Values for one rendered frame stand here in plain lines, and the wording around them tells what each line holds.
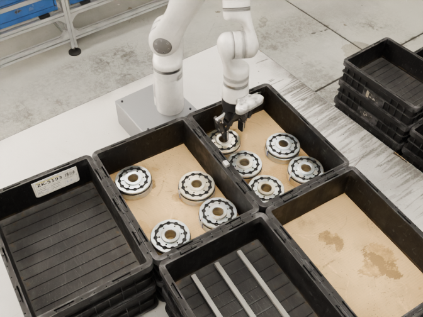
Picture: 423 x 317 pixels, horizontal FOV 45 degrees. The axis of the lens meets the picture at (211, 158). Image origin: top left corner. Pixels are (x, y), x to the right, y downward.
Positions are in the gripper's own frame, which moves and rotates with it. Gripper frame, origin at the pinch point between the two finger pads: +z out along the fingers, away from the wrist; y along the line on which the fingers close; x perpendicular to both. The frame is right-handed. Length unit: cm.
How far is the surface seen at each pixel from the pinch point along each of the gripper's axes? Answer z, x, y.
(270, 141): 2.3, 8.6, -7.5
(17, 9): 46, -180, 2
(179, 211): 5.0, 11.1, 28.3
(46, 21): 58, -178, -11
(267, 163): 5.1, 13.1, -2.6
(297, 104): 18.2, -9.2, -39.5
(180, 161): 4.9, -3.6, 17.4
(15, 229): 5, -11, 66
